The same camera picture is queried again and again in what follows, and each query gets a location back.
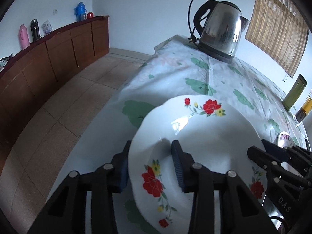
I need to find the pink floral white plate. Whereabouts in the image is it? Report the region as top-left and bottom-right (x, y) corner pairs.
(273, 131), (295, 148)

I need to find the red flower white plate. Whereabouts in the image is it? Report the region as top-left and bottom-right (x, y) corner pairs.
(128, 95), (267, 233)

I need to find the glass tea bottle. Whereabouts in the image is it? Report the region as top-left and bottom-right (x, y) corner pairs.
(295, 92), (312, 123)

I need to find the green thermos bottle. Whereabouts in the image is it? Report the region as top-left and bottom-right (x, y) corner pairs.
(282, 74), (307, 112)

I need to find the cloud print tablecloth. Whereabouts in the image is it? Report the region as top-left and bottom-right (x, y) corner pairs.
(52, 35), (307, 190)

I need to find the bamboo window blind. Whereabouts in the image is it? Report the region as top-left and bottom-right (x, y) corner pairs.
(245, 0), (308, 77)

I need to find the wooden sideboard cabinet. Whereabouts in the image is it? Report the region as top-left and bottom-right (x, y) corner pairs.
(1, 15), (109, 166)

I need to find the stainless electric kettle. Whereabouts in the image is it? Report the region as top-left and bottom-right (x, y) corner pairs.
(188, 0), (250, 63)

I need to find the red apple ornament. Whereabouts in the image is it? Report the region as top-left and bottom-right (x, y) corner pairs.
(87, 12), (94, 19)

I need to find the pink thermos flask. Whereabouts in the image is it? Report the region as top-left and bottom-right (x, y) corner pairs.
(19, 24), (30, 50)

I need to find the small picture card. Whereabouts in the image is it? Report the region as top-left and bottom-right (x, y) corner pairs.
(41, 20), (53, 35)

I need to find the blue thermos jug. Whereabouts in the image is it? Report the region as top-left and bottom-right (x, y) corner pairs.
(74, 2), (87, 22)

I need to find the black thermos flask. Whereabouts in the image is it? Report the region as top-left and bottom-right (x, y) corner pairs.
(30, 19), (40, 42)

